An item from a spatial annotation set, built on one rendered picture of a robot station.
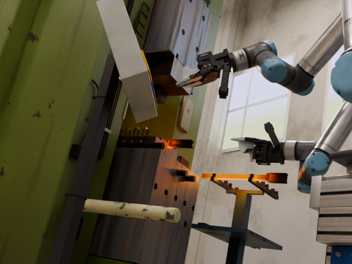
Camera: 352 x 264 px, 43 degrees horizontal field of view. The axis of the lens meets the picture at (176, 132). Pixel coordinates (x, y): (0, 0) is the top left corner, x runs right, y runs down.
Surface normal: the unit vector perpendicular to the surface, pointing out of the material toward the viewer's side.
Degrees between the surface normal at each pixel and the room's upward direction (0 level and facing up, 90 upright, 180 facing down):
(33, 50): 90
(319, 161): 90
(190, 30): 90
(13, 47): 90
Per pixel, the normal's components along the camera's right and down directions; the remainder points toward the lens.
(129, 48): -0.04, -0.35
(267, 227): -0.79, -0.35
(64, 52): -0.45, -0.39
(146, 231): 0.87, 0.00
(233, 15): 0.58, -0.16
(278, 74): 0.24, 0.54
